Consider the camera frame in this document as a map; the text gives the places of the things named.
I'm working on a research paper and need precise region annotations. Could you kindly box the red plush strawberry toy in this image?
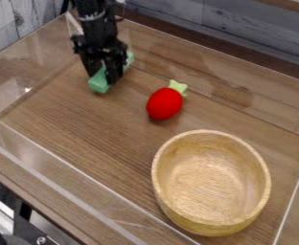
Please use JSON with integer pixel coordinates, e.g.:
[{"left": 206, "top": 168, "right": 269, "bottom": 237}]
[{"left": 146, "top": 79, "right": 189, "bottom": 120}]

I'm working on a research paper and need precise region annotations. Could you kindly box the clear acrylic tray enclosure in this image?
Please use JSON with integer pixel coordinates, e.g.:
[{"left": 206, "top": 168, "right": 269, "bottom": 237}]
[{"left": 0, "top": 15, "right": 299, "bottom": 245}]

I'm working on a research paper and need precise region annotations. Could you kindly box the black metal table frame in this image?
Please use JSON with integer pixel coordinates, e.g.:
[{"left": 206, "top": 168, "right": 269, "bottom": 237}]
[{"left": 14, "top": 201, "right": 60, "bottom": 245}]

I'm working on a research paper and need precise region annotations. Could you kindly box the green rectangular block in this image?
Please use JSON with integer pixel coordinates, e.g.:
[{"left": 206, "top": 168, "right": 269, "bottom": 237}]
[{"left": 88, "top": 52, "right": 135, "bottom": 94}]

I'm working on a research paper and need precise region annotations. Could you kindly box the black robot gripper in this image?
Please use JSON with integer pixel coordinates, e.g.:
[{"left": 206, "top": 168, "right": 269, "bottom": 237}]
[{"left": 72, "top": 15, "right": 129, "bottom": 85}]

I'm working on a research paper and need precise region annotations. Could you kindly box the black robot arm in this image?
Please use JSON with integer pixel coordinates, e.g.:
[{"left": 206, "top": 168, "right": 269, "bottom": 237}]
[{"left": 71, "top": 0, "right": 129, "bottom": 87}]

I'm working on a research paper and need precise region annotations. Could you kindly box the clear acrylic corner bracket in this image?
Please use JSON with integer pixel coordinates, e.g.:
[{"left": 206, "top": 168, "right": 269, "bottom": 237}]
[{"left": 66, "top": 12, "right": 83, "bottom": 35}]

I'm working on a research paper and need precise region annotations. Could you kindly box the brown wooden bowl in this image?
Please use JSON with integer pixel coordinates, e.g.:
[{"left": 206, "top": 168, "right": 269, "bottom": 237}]
[{"left": 151, "top": 129, "right": 273, "bottom": 236}]

